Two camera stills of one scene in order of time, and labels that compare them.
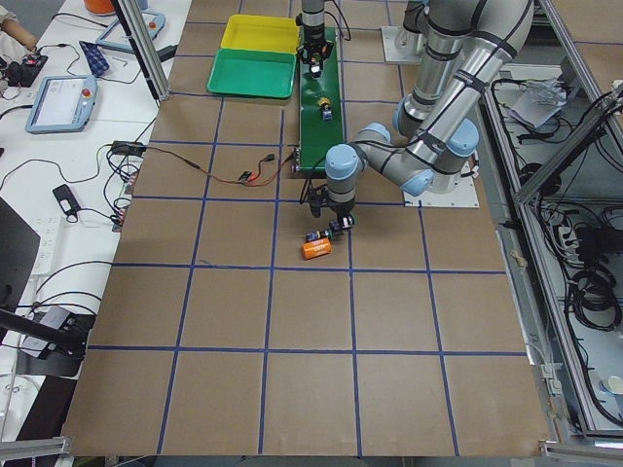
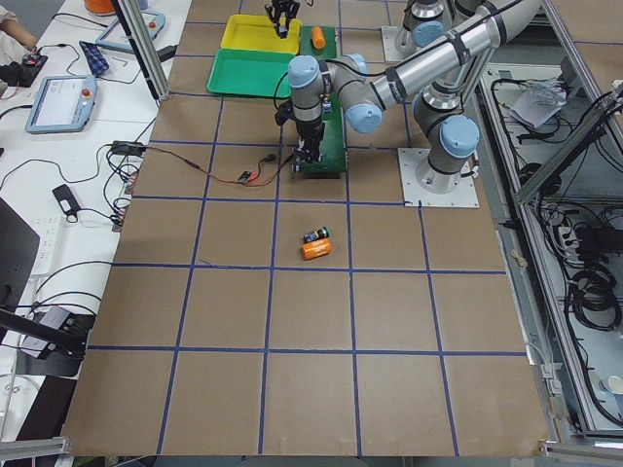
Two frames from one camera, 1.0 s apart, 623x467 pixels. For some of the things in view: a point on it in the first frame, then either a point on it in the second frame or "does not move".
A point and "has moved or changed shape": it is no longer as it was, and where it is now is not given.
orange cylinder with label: [315, 248] does not move
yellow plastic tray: [261, 33] does not move
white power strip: [49, 228] does not move
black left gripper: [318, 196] to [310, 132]
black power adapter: [128, 147] does not move
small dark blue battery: [316, 235] does not move
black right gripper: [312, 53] to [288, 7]
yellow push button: [314, 67] has moved or changed shape
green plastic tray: [253, 72] does not move
